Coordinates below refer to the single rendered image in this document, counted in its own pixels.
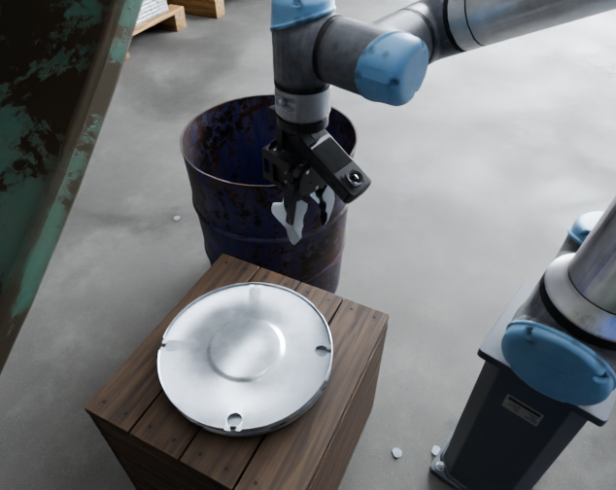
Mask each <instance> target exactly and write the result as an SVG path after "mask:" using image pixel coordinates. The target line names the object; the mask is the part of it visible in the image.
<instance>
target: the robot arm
mask: <svg viewBox="0 0 616 490"><path fill-rule="evenodd" d="M615 9H616V0H418V1H417V2H415V3H413V4H410V5H408V6H406V7H404V8H402V9H400V10H397V11H395V12H393V13H391V14H389V15H387V16H385V17H381V18H379V19H377V20H375V21H373V22H363V21H360V20H356V19H352V18H348V17H343V16H341V15H338V14H335V13H334V12H335V11H336V7H335V5H334V0H271V26H270V31H271V34H272V53H273V74H274V89H275V105H272V106H270V107H268V113H269V117H271V118H273V119H275V120H276V135H277V138H276V139H274V140H272V141H270V144H269V145H267V146H265V147H263V148H261V149H262V163H263V177H264V178H265V179H267V180H269V181H270V182H272V183H273V185H275V186H277V187H278V188H280V189H283V188H287V189H286V191H285V193H284V198H283V202H274V203H273V204H272V207H271V211H272V214H273V215H274V216H275V217H276V218H277V219H278V221H279V222H280V223H281V224H282V225H283V226H284V227H285V228H286V229H287V234H288V238H289V240H290V242H291V244H293V245H295V244H296V243H297V242H298V241H299V240H300V239H301V238H302V234H301V232H302V228H303V218H304V215H305V213H306V211H307V207H308V204H307V203H306V202H305V201H303V200H302V196H303V195H305V196H306V197H309V196H311V197H312V198H313V199H315V200H316V201H317V202H318V203H319V208H320V209H321V216H320V218H321V223H322V225H325V224H326V223H327V221H328V220H329V217H330V214H331V211H332V208H333V205H334V200H335V197H336V196H337V195H338V196H339V197H340V199H341V200H342V201H343V202H344V203H351V202H353V201H354V200H355V199H357V198H358V197H359V196H361V195H362V194H363V193H364V192H365V191H366V190H367V189H368V188H369V186H370V184H371V180H370V178H369V177H368V176H367V175H366V174H365V173H364V172H363V171H362V170H361V169H360V167H359V166H358V165H357V164H356V163H355V162H354V161H353V160H352V159H351V158H350V156H349V155H348V154H347V153H346V152H345V151H344V150H343V149H342V148H341V147H340V145H339V144H338V143H337V142H336V141H335V140H334V139H333V138H332V137H331V136H330V135H329V133H328V132H327V131H326V130H325V128H326V127H327V125H328V114H329V113H330V106H331V86H335V87H338V88H342V89H345V90H347V91H350V92H352V93H355V94H358V95H360V96H362V97H363V98H365V99H367V100H369V101H372V102H381V103H385V104H388V105H391V106H396V107H397V106H402V105H404V104H406V103H408V102H409V101H410V100H411V99H412V98H413V97H414V95H415V92H416V91H418V90H419V89H420V87H421V85H422V83H423V81H424V79H425V76H426V73H427V70H428V66H429V65H430V64H432V63H433V62H434V61H437V60H439V59H442V58H446V57H449V56H452V55H456V54H459V53H465V52H468V51H472V50H475V49H479V48H482V47H486V46H488V45H492V44H495V43H499V42H502V41H506V40H509V39H513V38H516V37H520V36H523V35H527V34H531V33H533V32H537V31H540V30H544V29H547V28H551V27H554V26H558V25H561V24H565V23H568V22H572V21H575V20H579V19H581V18H587V17H591V16H594V15H598V14H601V13H605V12H608V11H612V10H615ZM275 145H277V146H275ZM273 146H275V147H273ZM271 147H273V148H271ZM270 148H271V149H270ZM265 159H268V160H269V171H270V173H268V172H266V161H265ZM501 349H502V354H503V356H504V359H505V361H506V362H507V363H508V364H509V365H510V367H511V369H512V370H513V371H514V372H515V373H516V374H517V375H518V376H519V377H520V378H521V379H522V380H523V381H524V382H526V383H527V384H528V385H529V386H531V387H532V388H533V389H534V390H536V391H538V392H539V393H541V394H543V395H545V396H547V397H549V398H551V399H554V400H556V401H559V402H562V403H571V404H574V405H593V404H597V403H601V402H603V401H604V400H606V399H607V398H608V397H609V395H610V393H611V391H613V390H614V389H616V195H615V196H614V198H613V199H612V201H611V202H610V204H609V205H608V207H607V208H606V210H605V211H604V212H600V211H596V212H589V213H586V214H583V215H581V216H580V217H578V218H577V219H576V220H575V222H574V224H573V225H572V227H570V228H569V229H568V231H567V237H566V239H565V242H564V244H563V246H562V247H561V249H560V251H559V253H558V254H557V256H556V257H555V258H554V259H553V261H552V262H551V263H550V264H549V266H548V267H547V269H546V270H545V272H544V273H543V275H542V276H541V278H540V279H539V281H538V282H537V284H536V286H535V287H534V289H533V290H532V292H531V293H530V295H529V297H528V298H527V300H526V302H525V303H523V304H522V305H521V306H520V307H519V308H518V310H517V311H516V313H515V315H514V317H513V319H512V321H511V322H510V323H509V324H508V325H507V327H506V333H505V334H504V336H503V338H502V342H501Z"/></svg>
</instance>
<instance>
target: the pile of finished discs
mask: <svg viewBox="0 0 616 490"><path fill-rule="evenodd" d="M250 285H255V288H258V285H263V283H258V282H251V283H250ZM315 353H316V355H317V356H319V357H323V356H325V355H326V353H332V349H331V350H326V348H325V347H323V346H319V347H317V348H316V349H315ZM331 363H332V354H331ZM331 363H330V368H329V371H328V374H327V376H326V379H325V382H324V384H323V385H322V387H321V389H320V390H319V391H318V393H317V394H316V395H315V397H314V398H313V399H312V400H311V401H309V402H308V403H307V404H306V405H305V406H304V407H302V408H301V409H300V410H298V411H297V412H296V413H295V414H294V415H292V416H290V417H289V418H287V419H285V420H283V421H281V422H278V423H276V424H273V425H271V426H268V427H264V428H260V429H255V430H249V431H235V430H236V426H238V425H240V423H241V422H242V416H241V415H240V414H238V413H233V414H230V415H229V416H228V418H227V424H228V425H231V428H230V431H225V430H219V429H214V428H210V427H207V426H204V425H201V424H199V423H197V422H195V421H193V420H191V419H189V418H188V417H186V416H185V415H184V414H183V413H182V412H181V411H180V412H181V413H182V414H183V415H184V416H185V417H186V418H187V419H188V420H189V421H190V422H191V423H193V424H194V425H196V426H201V427H203V428H202V429H204V430H206V431H209V432H211V433H215V434H218V435H223V436H229V437H252V436H259V435H263V434H267V433H271V432H273V431H276V430H279V429H281V428H283V427H285V426H287V425H288V424H290V423H292V422H293V421H295V420H296V419H298V418H299V417H300V416H302V415H303V414H304V413H305V412H306V411H308V410H309V409H310V408H311V407H312V405H313V404H314V403H315V402H316V401H317V399H318V398H319V397H320V395H321V394H322V392H323V388H324V387H325V385H326V383H327V381H328V379H329V375H330V371H331Z"/></svg>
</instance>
